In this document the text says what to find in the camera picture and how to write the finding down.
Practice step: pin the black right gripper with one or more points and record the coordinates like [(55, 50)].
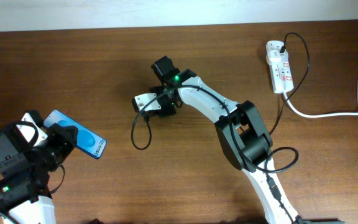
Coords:
[(164, 112)]

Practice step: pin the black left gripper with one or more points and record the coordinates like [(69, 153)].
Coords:
[(58, 134)]

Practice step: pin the blue Galaxy smartphone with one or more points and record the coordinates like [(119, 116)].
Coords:
[(87, 141)]

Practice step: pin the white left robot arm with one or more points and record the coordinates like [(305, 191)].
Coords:
[(25, 166)]

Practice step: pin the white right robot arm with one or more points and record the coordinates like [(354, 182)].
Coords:
[(244, 138)]

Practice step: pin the white charger plug adapter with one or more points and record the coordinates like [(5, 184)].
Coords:
[(274, 56)]

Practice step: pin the white power strip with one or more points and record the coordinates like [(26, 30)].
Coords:
[(280, 73)]

